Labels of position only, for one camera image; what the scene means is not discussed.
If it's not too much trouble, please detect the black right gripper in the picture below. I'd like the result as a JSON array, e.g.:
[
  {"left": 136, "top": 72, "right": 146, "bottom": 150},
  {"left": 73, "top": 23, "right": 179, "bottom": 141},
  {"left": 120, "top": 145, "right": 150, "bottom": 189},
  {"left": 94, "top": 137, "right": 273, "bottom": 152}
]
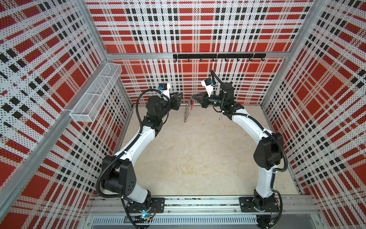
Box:
[{"left": 193, "top": 92, "right": 225, "bottom": 109}]

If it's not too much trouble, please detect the red-handled key organizer ring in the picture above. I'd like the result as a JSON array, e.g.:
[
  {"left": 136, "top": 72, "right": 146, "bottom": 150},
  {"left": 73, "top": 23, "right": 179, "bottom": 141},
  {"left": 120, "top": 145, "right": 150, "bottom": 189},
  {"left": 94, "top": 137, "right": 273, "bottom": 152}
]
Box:
[{"left": 182, "top": 96, "right": 195, "bottom": 123}]

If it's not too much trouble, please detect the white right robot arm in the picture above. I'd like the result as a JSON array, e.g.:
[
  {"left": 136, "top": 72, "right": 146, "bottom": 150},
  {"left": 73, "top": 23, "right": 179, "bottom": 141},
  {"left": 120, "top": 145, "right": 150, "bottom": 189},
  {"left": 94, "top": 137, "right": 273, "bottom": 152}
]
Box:
[{"left": 192, "top": 79, "right": 288, "bottom": 212}]

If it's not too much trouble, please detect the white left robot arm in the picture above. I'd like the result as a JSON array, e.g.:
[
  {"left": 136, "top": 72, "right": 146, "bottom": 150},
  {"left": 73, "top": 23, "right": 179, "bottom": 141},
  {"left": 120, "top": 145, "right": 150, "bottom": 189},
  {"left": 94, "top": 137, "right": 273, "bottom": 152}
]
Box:
[{"left": 96, "top": 91, "right": 183, "bottom": 212}]

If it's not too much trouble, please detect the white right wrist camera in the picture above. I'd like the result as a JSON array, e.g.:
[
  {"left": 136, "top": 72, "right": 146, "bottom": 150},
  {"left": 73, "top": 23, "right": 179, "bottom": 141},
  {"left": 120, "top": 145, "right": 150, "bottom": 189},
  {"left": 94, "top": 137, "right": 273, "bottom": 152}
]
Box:
[{"left": 201, "top": 78, "right": 215, "bottom": 97}]

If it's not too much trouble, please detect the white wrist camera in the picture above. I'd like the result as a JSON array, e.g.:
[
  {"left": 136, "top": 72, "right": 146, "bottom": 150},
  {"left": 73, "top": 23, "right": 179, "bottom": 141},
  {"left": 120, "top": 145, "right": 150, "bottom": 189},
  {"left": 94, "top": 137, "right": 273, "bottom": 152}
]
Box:
[
  {"left": 158, "top": 83, "right": 171, "bottom": 99},
  {"left": 201, "top": 78, "right": 215, "bottom": 97}
]

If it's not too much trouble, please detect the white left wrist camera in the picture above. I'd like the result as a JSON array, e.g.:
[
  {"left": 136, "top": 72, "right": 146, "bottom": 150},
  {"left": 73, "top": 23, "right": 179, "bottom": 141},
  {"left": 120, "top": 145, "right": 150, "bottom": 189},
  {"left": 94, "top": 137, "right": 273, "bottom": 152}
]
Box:
[{"left": 158, "top": 83, "right": 171, "bottom": 99}]

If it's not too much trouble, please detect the black hook rail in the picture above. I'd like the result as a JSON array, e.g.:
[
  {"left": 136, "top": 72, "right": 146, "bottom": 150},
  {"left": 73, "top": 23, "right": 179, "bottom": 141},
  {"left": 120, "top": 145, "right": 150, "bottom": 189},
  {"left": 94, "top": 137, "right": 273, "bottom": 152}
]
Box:
[{"left": 173, "top": 53, "right": 266, "bottom": 60}]

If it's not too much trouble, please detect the white wire mesh basket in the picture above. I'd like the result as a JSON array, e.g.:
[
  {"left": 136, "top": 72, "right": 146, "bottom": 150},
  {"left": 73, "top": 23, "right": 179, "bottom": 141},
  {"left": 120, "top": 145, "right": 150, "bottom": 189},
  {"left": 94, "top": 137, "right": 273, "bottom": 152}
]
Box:
[{"left": 70, "top": 63, "right": 122, "bottom": 123}]

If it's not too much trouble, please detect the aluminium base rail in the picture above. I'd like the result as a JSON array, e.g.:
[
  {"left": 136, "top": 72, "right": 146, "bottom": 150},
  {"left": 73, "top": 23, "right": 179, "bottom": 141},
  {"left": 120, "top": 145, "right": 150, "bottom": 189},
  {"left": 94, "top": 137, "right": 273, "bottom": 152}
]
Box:
[{"left": 81, "top": 195, "right": 325, "bottom": 229}]

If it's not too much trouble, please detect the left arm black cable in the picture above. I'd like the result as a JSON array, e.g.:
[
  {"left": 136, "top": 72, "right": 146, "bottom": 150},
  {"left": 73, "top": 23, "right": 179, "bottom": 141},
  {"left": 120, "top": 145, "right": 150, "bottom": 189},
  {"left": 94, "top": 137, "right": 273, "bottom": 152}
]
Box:
[{"left": 96, "top": 88, "right": 172, "bottom": 198}]

